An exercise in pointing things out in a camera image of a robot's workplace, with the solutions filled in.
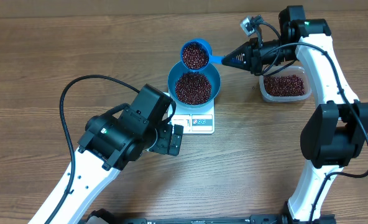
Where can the blue metal bowl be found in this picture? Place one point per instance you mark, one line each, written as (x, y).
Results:
(210, 72)

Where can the blue plastic measuring scoop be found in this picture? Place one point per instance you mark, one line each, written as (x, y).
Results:
(207, 47)

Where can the red adzuki beans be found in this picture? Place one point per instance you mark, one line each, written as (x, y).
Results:
(291, 85)

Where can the red beans in bowl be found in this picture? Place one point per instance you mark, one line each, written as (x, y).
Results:
(193, 88)

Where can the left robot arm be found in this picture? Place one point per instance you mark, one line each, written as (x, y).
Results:
(111, 140)

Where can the white digital kitchen scale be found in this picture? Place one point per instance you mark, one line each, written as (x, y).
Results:
(195, 119)

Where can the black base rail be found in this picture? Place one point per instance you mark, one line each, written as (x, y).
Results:
(103, 216)

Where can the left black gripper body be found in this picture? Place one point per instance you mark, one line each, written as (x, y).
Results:
(162, 144)

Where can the red beans in scoop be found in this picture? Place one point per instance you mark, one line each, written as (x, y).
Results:
(194, 56)

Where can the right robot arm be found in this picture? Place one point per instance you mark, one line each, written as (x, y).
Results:
(336, 131)

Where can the clear plastic food container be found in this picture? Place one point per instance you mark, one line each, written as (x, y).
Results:
(291, 70)

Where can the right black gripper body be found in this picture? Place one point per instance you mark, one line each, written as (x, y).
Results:
(257, 56)

